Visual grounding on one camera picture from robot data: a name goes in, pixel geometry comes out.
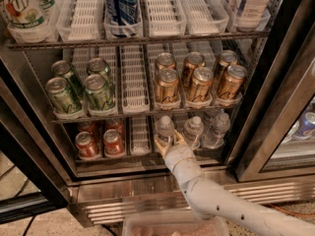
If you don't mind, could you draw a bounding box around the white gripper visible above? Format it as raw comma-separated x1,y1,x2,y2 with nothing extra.
155,130,199,178

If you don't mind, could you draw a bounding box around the clear water bottle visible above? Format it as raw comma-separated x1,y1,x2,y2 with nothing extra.
181,116,204,150
202,112,230,149
157,115,174,146

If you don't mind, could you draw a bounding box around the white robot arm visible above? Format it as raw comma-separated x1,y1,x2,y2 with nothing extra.
155,131,315,236

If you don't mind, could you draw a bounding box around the glass fridge door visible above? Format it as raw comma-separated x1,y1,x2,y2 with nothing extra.
235,26,315,182

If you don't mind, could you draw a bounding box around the blue pepsi bottle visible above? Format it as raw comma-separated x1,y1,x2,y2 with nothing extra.
105,0,140,37

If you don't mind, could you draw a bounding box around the white label bottle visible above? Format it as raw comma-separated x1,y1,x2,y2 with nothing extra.
235,0,270,31

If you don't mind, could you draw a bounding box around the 7up soda bottle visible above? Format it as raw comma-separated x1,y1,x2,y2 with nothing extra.
2,0,48,43

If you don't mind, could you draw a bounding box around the front right red can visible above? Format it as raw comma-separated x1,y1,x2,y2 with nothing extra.
103,129,125,157

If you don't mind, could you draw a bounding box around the red can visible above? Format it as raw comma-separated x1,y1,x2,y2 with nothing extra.
105,118,125,137
75,132,99,159
78,121,96,138
103,129,125,157

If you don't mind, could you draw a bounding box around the front left gold can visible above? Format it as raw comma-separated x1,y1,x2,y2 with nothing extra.
156,69,179,104

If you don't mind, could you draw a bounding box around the gold can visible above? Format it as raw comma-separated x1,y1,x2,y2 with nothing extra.
155,52,176,71
214,50,238,82
186,67,214,102
217,65,247,100
181,51,206,88
156,69,179,104

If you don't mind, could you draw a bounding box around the front middle gold can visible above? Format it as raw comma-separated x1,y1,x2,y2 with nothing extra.
186,67,214,102

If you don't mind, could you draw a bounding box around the back right red can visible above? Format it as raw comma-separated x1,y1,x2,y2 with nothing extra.
105,118,125,137

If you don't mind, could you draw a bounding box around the clear plastic bin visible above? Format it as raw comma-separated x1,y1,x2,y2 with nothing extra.
122,210,229,236

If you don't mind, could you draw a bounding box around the front right gold can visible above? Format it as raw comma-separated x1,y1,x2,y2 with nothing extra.
217,65,247,100

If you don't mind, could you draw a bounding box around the back left gold can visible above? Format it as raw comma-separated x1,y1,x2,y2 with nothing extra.
155,52,176,71

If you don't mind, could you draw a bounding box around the front right green can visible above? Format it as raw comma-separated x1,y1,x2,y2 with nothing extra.
85,74,114,111

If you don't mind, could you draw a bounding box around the green can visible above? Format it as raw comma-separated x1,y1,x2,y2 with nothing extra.
87,57,112,83
85,74,114,111
51,60,84,98
45,77,82,114

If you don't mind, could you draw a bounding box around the front left red can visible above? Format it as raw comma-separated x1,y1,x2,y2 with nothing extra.
75,132,99,159

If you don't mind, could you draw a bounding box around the back middle gold can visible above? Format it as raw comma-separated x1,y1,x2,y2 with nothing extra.
181,51,206,88

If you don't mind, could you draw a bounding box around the back left red can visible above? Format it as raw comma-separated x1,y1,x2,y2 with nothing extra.
78,121,96,138

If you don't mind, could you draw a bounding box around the back right gold can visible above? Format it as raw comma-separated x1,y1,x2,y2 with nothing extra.
214,50,238,82

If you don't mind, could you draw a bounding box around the back right green can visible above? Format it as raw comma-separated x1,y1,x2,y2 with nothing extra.
87,57,112,83

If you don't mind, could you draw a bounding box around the front left green can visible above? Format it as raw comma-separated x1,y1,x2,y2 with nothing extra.
45,77,82,114

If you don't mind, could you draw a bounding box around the back left green can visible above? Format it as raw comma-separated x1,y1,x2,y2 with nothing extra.
51,60,84,98

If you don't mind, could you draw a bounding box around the blue can behind glass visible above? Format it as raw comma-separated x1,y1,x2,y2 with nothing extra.
293,112,315,140

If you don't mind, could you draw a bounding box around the middle wire shelf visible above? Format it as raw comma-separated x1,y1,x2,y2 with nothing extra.
50,105,238,124

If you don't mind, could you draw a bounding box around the wire shelf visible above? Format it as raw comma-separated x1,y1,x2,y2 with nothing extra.
50,105,238,124
6,30,270,51

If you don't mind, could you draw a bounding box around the orange cable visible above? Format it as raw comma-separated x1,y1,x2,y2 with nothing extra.
268,203,315,218

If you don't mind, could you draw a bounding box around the top wire shelf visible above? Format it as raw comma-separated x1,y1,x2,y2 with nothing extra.
6,30,270,51

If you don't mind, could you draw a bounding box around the black cable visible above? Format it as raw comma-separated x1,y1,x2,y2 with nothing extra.
21,215,37,236

